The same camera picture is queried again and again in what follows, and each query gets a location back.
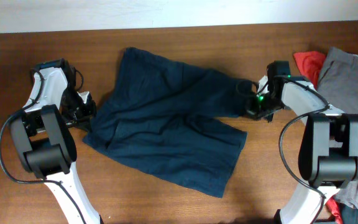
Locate red cloth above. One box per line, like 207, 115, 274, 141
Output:
293, 51, 344, 224

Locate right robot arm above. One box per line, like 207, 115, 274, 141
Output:
246, 61, 358, 224

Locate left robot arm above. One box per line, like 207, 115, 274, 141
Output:
6, 58, 103, 223

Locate navy blue shorts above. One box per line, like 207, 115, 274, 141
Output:
84, 47, 252, 198

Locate right black cable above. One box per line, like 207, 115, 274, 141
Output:
235, 74, 331, 224

